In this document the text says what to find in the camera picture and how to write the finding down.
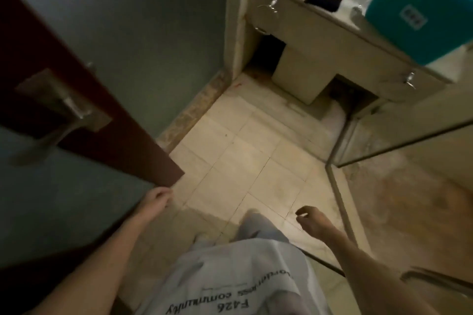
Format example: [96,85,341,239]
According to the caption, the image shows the person's right hand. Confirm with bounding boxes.
[295,206,346,244]

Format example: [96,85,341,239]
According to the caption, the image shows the person's left hand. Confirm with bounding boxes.
[135,186,174,221]

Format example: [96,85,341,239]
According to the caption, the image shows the person's left forearm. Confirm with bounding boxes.
[35,211,148,315]

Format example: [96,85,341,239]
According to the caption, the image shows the person's right forearm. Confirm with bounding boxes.
[331,232,442,315]

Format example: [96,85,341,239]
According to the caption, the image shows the light grey trousers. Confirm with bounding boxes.
[228,209,290,246]

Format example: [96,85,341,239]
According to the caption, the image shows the dark red wooden door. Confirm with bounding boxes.
[0,0,185,188]

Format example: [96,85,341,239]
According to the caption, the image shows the white printed shirt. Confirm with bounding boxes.
[142,238,334,315]

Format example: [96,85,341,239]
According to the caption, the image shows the glass shower partition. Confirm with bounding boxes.
[324,118,473,315]

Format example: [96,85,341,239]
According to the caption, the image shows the beige sink vanity counter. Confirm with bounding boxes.
[244,0,459,106]

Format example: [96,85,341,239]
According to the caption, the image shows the teal plastic bin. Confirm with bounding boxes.
[365,0,473,67]

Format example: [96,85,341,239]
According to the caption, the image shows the silver door lever handle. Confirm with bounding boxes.
[9,67,113,168]

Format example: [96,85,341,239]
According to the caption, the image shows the chrome shower door handle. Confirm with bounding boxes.
[401,266,473,299]

